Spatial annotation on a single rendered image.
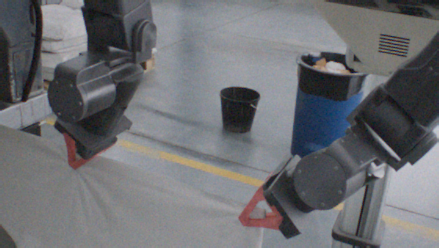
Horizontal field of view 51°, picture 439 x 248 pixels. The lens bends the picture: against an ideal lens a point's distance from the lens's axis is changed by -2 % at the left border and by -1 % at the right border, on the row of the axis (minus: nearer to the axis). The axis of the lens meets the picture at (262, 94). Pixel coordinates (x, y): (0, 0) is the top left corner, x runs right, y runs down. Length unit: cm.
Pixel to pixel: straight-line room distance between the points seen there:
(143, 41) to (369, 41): 53
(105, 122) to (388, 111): 38
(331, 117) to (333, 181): 239
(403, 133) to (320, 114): 235
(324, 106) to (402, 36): 188
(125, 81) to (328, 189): 31
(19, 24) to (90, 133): 33
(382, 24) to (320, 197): 54
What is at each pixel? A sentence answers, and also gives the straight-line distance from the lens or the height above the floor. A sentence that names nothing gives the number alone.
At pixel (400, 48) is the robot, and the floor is 122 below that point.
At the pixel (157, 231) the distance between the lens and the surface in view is 73.
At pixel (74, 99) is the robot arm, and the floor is 121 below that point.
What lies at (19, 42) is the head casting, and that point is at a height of 118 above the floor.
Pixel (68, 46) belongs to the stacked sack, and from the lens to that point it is 371.
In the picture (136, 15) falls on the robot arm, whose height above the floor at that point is 130.
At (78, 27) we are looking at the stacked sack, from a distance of 362.
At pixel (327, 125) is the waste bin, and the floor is 31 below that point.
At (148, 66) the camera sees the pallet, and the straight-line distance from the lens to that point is 448.
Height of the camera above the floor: 143
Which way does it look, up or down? 20 degrees down
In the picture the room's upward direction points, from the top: 6 degrees clockwise
